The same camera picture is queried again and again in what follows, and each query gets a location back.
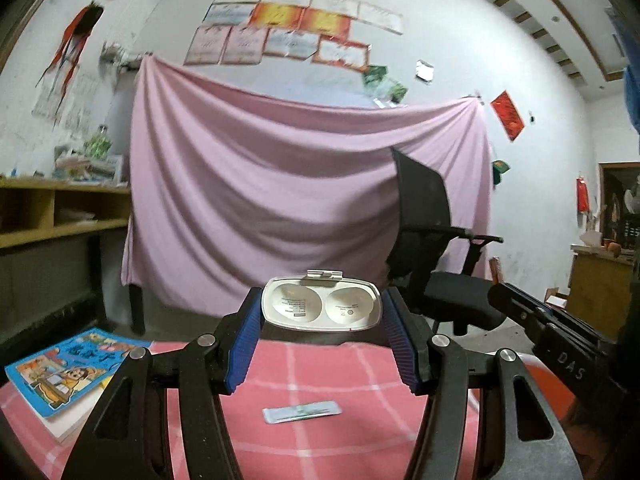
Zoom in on blue cartoon book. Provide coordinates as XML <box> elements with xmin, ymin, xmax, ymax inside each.
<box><xmin>4</xmin><ymin>327</ymin><xmax>153</xmax><ymax>446</ymax></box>

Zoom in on stack of books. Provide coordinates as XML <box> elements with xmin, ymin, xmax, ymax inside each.
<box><xmin>52</xmin><ymin>147</ymin><xmax>124</xmax><ymax>184</ymax></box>

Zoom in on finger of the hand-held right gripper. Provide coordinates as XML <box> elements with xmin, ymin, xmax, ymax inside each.
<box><xmin>487</xmin><ymin>282</ymin><xmax>619</xmax><ymax>349</ymax></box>

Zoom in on paper wall calendar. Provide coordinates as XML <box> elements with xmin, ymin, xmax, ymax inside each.
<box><xmin>32</xmin><ymin>75</ymin><xmax>101</xmax><ymax>132</ymax></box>

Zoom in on blue cloth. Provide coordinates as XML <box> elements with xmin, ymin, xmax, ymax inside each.
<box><xmin>607</xmin><ymin>7</ymin><xmax>640</xmax><ymax>132</ymax></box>

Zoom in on pink hanging cloth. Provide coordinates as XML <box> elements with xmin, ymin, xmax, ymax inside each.
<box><xmin>121</xmin><ymin>55</ymin><xmax>494</xmax><ymax>322</ymax></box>

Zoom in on red tassel wall ornament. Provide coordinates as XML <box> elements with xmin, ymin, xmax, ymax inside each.
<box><xmin>36</xmin><ymin>2</ymin><xmax>105</xmax><ymax>111</ymax></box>

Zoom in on green wall packets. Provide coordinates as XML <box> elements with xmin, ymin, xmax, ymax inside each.
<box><xmin>362</xmin><ymin>65</ymin><xmax>408</xmax><ymax>107</ymax></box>

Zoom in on white plastic hinged case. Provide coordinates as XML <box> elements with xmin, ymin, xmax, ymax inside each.
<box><xmin>261</xmin><ymin>269</ymin><xmax>383</xmax><ymax>333</ymax></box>

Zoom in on yellow wooden shelf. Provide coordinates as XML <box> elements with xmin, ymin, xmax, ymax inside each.
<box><xmin>0</xmin><ymin>177</ymin><xmax>132</xmax><ymax>249</ymax></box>

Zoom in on wooden cabinet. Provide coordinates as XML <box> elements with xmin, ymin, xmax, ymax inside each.
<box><xmin>570</xmin><ymin>245</ymin><xmax>636</xmax><ymax>332</ymax></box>

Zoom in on group of wall certificates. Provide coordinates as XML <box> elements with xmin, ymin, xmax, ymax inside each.
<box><xmin>184</xmin><ymin>0</ymin><xmax>404</xmax><ymax>69</ymax></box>

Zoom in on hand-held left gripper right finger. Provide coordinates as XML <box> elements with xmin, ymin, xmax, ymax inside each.
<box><xmin>382</xmin><ymin>287</ymin><xmax>583</xmax><ymax>480</ymax></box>

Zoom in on silver blister strip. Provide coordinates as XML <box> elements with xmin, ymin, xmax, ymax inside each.
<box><xmin>262</xmin><ymin>401</ymin><xmax>343</xmax><ymax>425</ymax></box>

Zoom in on red paper wall sheet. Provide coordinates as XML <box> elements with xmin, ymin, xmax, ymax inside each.
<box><xmin>490</xmin><ymin>90</ymin><xmax>525</xmax><ymax>142</ymax></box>

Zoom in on glass jar with green contents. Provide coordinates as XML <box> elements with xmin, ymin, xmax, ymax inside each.
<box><xmin>84</xmin><ymin>125</ymin><xmax>112</xmax><ymax>159</ymax></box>

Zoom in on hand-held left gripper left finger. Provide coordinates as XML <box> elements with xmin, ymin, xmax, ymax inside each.
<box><xmin>60</xmin><ymin>287</ymin><xmax>265</xmax><ymax>480</ymax></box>

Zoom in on black office chair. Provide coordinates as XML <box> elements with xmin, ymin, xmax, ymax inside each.
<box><xmin>385</xmin><ymin>147</ymin><xmax>506</xmax><ymax>337</ymax></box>

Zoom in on pink checked blanket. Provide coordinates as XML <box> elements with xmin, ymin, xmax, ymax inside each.
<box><xmin>0</xmin><ymin>340</ymin><xmax>482</xmax><ymax>480</ymax></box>

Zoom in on red hanging ornament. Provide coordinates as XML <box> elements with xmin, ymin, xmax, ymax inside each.
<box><xmin>576</xmin><ymin>172</ymin><xmax>591</xmax><ymax>214</ymax></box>

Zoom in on small wall bracket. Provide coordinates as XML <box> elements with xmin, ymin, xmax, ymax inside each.
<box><xmin>100</xmin><ymin>42</ymin><xmax>151</xmax><ymax>72</ymax></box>

